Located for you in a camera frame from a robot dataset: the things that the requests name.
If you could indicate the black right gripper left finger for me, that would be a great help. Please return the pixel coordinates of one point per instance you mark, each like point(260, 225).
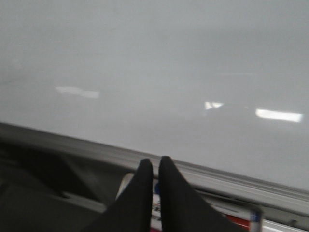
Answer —
point(132, 210)

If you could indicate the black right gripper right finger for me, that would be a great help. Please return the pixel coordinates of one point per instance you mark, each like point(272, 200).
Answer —
point(183, 209)

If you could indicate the grey aluminium whiteboard tray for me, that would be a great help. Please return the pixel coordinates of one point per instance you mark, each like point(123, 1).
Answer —
point(245, 188)

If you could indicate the white whiteboard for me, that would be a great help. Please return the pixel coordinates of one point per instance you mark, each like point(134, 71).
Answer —
point(218, 83)

